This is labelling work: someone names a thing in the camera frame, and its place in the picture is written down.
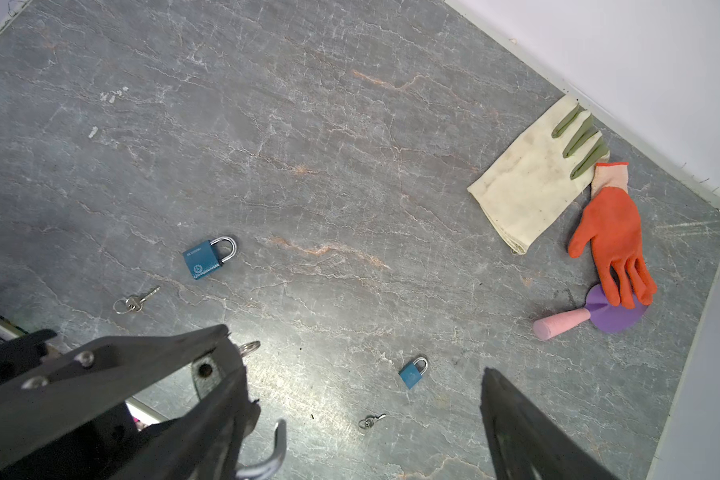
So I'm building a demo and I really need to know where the beige fabric glove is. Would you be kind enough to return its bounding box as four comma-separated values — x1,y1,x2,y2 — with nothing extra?
468,95,610,255

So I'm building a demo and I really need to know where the red rubber glove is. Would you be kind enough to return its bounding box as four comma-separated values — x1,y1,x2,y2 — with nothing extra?
567,162,657,309

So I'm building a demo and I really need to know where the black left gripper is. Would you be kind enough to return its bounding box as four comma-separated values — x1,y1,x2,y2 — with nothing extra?
0,325,231,479

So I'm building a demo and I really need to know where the dark grey padlock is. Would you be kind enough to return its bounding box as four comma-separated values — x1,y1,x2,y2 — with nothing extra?
191,340,288,480

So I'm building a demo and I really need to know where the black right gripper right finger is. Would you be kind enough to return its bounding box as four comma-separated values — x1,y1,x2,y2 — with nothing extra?
480,368,615,479

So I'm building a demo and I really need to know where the small silver key with ring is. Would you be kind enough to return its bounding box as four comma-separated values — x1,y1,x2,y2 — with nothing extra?
112,286,161,315

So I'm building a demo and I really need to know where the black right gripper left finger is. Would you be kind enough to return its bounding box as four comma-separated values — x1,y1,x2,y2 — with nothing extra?
112,368,247,479

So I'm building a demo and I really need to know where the tiny silver key with ring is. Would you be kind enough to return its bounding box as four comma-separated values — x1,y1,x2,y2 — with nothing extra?
358,413,387,430

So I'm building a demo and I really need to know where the small blue padlock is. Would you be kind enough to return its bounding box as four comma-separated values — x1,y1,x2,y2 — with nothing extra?
398,356,429,389

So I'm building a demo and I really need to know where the purple pink brush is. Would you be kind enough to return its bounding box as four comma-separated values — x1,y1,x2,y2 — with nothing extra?
533,284,648,341

